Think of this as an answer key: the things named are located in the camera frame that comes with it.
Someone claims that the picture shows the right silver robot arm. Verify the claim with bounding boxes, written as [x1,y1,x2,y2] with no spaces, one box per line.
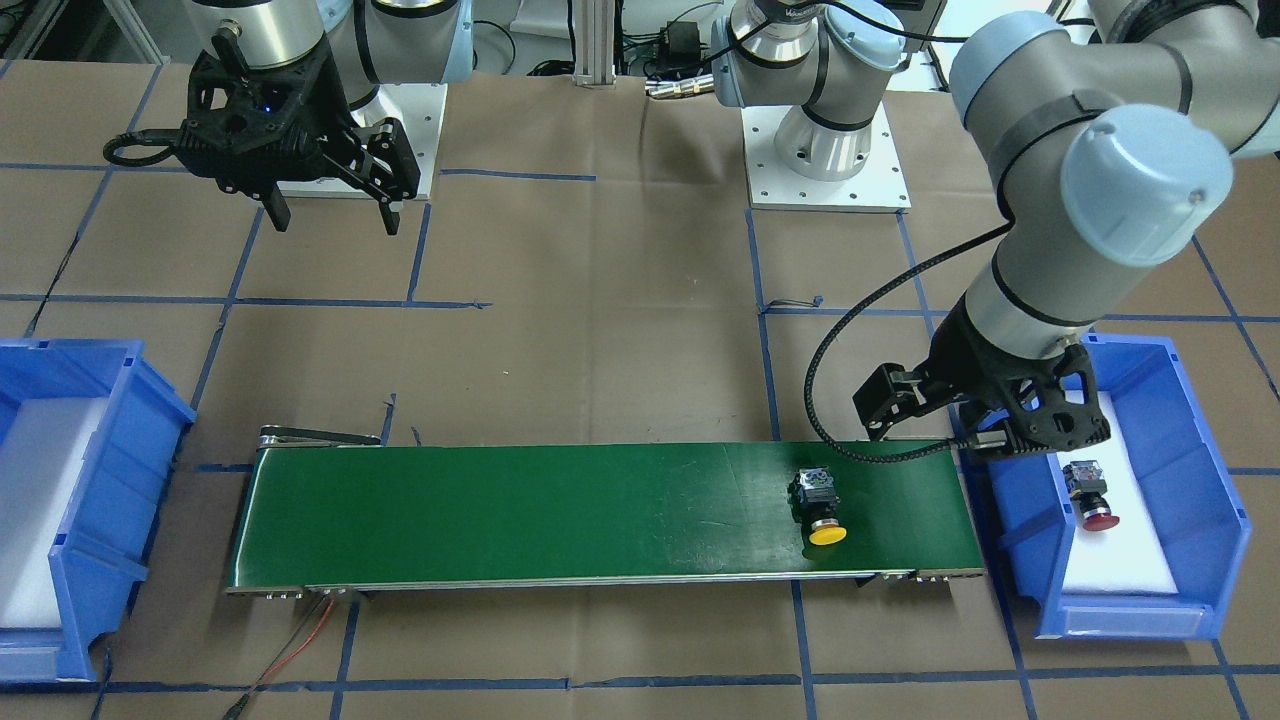
[173,1,474,234]

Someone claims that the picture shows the green conveyor belt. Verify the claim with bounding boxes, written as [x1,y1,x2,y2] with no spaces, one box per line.
[227,442,986,596]

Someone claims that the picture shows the brown paper table cover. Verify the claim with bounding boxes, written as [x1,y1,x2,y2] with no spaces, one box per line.
[1,61,1279,719]

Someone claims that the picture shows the blue bin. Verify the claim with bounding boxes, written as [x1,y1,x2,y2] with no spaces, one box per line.
[1,338,196,684]
[983,333,1251,641]

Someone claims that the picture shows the black power adapter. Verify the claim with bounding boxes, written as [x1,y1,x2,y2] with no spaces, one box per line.
[659,20,701,65]

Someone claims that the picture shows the red black conveyor wires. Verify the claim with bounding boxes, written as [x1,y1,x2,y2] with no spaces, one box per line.
[221,592,346,719]

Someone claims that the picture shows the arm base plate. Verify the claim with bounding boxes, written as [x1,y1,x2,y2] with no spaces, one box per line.
[741,104,913,213]
[270,82,448,199]

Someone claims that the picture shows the white foam pad bin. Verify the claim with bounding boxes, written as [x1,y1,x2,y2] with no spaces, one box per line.
[1050,391,1178,594]
[1,397,108,629]

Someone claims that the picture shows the yellow push button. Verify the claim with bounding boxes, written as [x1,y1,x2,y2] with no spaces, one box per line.
[788,468,849,546]

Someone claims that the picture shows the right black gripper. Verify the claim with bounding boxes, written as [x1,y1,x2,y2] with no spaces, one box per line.
[172,22,421,234]

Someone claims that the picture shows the red push button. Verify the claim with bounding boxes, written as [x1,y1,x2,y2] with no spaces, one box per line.
[1062,460,1120,532]

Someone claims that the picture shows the aluminium frame post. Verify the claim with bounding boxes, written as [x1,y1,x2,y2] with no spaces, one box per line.
[568,1,622,87]

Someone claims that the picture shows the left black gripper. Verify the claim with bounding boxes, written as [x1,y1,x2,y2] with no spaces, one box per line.
[852,301,1111,457]

